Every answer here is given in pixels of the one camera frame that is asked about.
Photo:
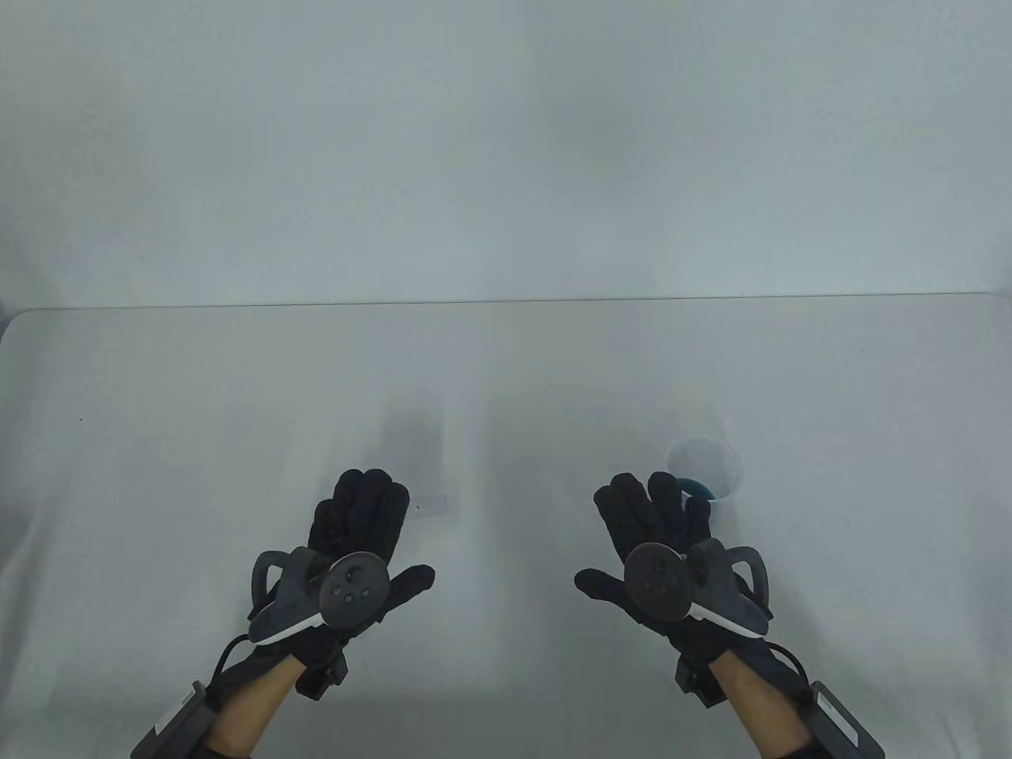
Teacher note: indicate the person's right hand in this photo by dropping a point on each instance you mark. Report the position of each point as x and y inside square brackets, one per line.
[652, 510]

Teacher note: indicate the person's left hand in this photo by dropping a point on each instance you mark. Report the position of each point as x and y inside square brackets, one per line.
[360, 514]

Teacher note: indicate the clear glass slide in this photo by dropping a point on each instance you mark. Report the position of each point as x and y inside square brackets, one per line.
[429, 504]

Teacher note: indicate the clear cup of blue dye solution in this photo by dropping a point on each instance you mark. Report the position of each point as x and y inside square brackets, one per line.
[711, 462]

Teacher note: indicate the person's left forearm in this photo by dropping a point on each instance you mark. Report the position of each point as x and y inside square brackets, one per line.
[249, 711]

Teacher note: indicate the grey right hand controller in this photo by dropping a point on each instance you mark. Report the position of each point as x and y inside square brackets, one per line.
[656, 581]

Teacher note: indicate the grey hand controller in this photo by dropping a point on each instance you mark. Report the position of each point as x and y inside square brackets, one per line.
[656, 581]
[352, 589]

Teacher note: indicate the grey left hand controller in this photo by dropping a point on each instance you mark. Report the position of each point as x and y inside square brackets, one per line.
[352, 589]

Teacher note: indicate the small black left glove module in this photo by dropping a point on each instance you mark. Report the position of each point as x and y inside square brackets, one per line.
[324, 676]

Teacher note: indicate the small black glove module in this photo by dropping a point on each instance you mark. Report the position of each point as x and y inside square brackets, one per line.
[696, 680]
[324, 676]

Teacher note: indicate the small black right glove module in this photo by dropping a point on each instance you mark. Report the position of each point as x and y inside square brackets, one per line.
[696, 680]

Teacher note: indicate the black left wrist sensor box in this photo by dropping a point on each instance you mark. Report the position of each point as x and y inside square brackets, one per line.
[170, 723]

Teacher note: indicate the black wrist sensor box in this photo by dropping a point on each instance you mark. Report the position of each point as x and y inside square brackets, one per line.
[170, 723]
[842, 723]

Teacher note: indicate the black right wrist sensor box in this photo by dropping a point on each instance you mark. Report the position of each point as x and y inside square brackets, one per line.
[842, 723]

